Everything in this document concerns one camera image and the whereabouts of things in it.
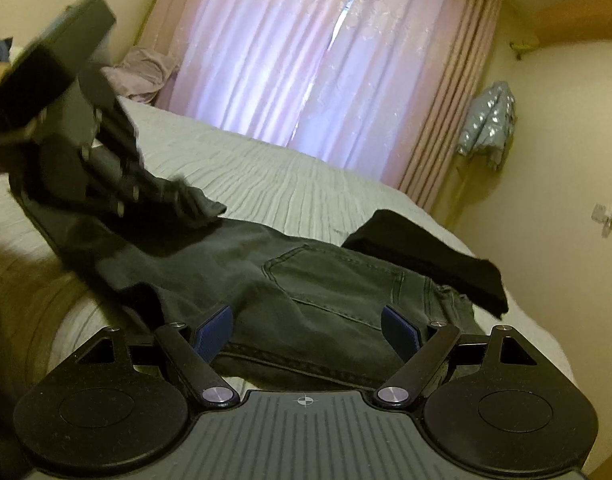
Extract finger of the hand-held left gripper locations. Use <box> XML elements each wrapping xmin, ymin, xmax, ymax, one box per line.
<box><xmin>83</xmin><ymin>147</ymin><xmax>187</xmax><ymax>223</ymax></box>
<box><xmin>80</xmin><ymin>67</ymin><xmax>154</xmax><ymax>183</ymax></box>

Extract dark grey jeans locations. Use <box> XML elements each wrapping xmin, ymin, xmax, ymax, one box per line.
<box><xmin>13</xmin><ymin>167</ymin><xmax>489</xmax><ymax>393</ymax></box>

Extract pink crumpled cloth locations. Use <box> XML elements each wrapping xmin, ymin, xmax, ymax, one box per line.
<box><xmin>100</xmin><ymin>46</ymin><xmax>183</xmax><ymax>107</ymax></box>

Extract silver padded jacket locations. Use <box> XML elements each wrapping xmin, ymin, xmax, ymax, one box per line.
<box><xmin>455</xmin><ymin>80</ymin><xmax>518</xmax><ymax>172</ymax></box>

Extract black folded cloth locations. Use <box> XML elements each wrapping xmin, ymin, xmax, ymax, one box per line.
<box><xmin>340</xmin><ymin>208</ymin><xmax>510</xmax><ymax>319</ymax></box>

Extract pink curtain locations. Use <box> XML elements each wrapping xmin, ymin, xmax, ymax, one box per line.
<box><xmin>134</xmin><ymin>0</ymin><xmax>505</xmax><ymax>211</ymax></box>

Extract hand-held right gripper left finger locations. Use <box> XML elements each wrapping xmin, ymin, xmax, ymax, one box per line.
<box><xmin>73</xmin><ymin>304</ymin><xmax>240</xmax><ymax>408</ymax></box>

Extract wooden wall box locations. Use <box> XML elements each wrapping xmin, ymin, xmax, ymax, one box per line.
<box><xmin>510</xmin><ymin>0</ymin><xmax>612</xmax><ymax>60</ymax></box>

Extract white wall socket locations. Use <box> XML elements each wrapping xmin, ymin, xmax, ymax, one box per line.
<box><xmin>590</xmin><ymin>202</ymin><xmax>612</xmax><ymax>237</ymax></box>

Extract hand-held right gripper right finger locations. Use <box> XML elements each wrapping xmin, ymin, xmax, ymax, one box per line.
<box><xmin>372</xmin><ymin>304</ymin><xmax>539</xmax><ymax>408</ymax></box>

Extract light grey ribbed bedspread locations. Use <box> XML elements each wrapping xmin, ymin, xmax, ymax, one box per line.
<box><xmin>0</xmin><ymin>95</ymin><xmax>574</xmax><ymax>461</ymax></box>

